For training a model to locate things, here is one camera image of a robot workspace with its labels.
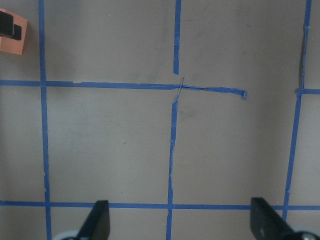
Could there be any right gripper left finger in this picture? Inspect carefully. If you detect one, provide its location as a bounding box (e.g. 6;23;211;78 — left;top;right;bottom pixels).
76;200;111;240

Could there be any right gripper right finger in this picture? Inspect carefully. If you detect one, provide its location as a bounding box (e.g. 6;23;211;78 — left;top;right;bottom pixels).
250;197;295;240

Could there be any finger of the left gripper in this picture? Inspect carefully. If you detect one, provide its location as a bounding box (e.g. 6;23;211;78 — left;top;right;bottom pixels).
0;11;22;40

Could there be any orange foam cube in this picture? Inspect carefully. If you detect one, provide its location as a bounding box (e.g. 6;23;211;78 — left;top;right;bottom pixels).
0;8;28;55

